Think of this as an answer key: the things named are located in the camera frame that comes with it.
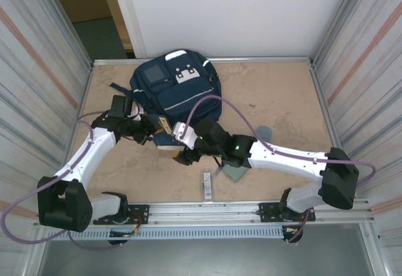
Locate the small white rectangular packet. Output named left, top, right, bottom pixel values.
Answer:
left=201, top=168, right=214, bottom=200

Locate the green snap wallet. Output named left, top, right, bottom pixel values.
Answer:
left=221, top=162, right=249, bottom=183

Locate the navy blue student backpack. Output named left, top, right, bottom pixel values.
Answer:
left=109, top=48, right=223, bottom=139

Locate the blue-grey glasses case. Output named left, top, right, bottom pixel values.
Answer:
left=253, top=125, right=273, bottom=142

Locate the grey metal sheet panel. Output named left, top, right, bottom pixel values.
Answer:
left=37, top=240, right=376, bottom=276

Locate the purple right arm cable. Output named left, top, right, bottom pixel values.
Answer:
left=183, top=95, right=377, bottom=244

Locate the long aluminium mounting rail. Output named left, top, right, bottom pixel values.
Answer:
left=33, top=197, right=377, bottom=227

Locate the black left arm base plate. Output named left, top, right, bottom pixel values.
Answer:
left=92, top=204, right=150, bottom=226

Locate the slotted grey cable tray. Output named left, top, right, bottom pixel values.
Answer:
left=46, top=227, right=285, bottom=241

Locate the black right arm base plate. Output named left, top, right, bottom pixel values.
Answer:
left=257, top=202, right=316, bottom=224

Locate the small wired controller board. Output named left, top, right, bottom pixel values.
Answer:
left=281, top=224, right=305, bottom=245
left=109, top=225, right=141, bottom=238

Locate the aluminium frame post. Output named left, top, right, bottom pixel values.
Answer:
left=40, top=0, right=95, bottom=69
left=309, top=0, right=368, bottom=66

